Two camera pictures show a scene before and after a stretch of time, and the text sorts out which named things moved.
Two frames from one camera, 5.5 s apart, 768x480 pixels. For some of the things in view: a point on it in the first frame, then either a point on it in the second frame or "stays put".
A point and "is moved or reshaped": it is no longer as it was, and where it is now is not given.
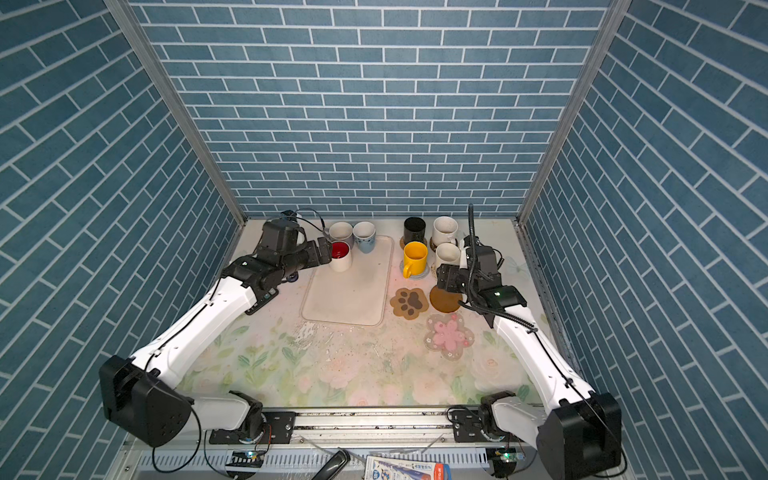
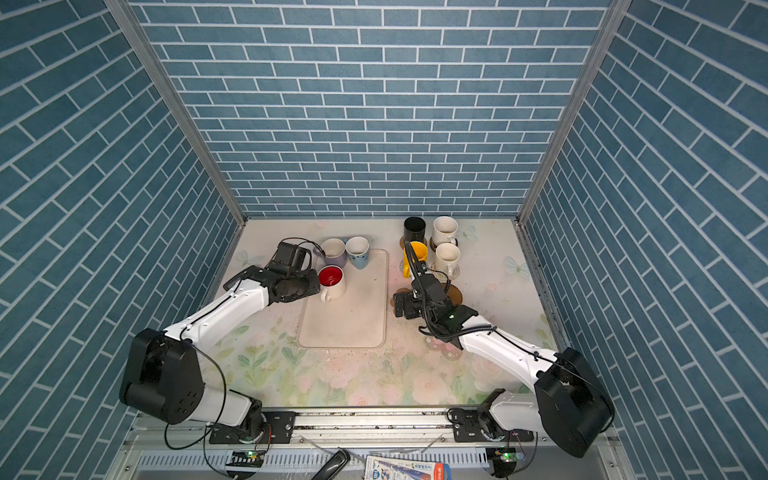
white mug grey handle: x=341 y=231 is moved or reshaped
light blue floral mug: x=365 y=234 -> x=357 y=249
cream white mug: x=448 y=253 stays put
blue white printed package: x=378 y=468 stays put
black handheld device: x=333 y=465 stays put
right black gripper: x=450 y=273 -> x=409 y=310
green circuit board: x=249 y=459 stays put
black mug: x=414 y=230 stays put
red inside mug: x=341 y=256 -> x=331 y=280
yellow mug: x=414 y=258 stays put
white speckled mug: x=444 y=229 stays put
